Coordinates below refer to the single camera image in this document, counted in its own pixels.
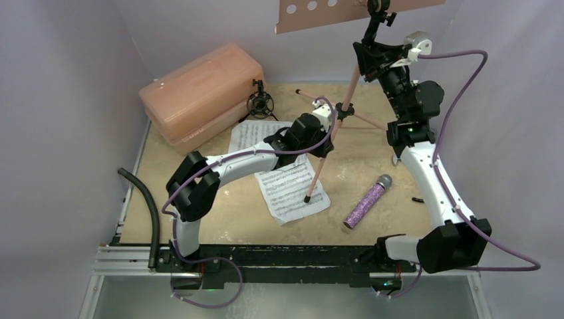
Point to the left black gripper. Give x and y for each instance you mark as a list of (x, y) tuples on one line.
[(321, 152)]

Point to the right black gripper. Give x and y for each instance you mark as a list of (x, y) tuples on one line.
[(376, 59)]

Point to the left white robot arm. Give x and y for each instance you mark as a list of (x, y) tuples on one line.
[(193, 187)]

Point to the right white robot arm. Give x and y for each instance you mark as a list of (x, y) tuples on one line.
[(455, 240)]

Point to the lower sheet music page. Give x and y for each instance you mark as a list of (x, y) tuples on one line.
[(284, 191)]

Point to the sheet music page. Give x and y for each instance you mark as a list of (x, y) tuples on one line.
[(284, 191), (250, 132)]

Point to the upper sheet music page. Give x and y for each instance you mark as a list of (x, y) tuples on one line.
[(250, 132)]

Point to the purple glitter microphone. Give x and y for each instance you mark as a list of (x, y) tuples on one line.
[(383, 183)]

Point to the small metal wrench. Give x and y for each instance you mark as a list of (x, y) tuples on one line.
[(395, 160)]

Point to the pink translucent storage box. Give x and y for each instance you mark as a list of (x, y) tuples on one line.
[(203, 98)]

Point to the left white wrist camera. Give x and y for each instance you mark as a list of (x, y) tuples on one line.
[(323, 113)]

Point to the black microphone shock mount stand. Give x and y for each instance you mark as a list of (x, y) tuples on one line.
[(260, 104)]

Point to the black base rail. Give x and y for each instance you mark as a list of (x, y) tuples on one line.
[(216, 265)]

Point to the aluminium frame profile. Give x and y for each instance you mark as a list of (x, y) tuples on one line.
[(124, 261)]

